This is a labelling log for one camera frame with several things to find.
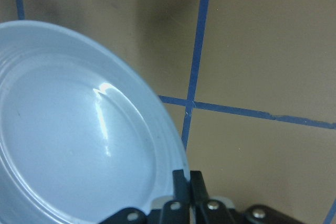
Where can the blue plate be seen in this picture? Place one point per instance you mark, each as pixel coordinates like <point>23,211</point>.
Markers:
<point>82,135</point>

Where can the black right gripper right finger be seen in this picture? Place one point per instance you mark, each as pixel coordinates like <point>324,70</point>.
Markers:
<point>199,192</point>

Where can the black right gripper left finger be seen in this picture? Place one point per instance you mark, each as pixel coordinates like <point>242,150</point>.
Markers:
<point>181,189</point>

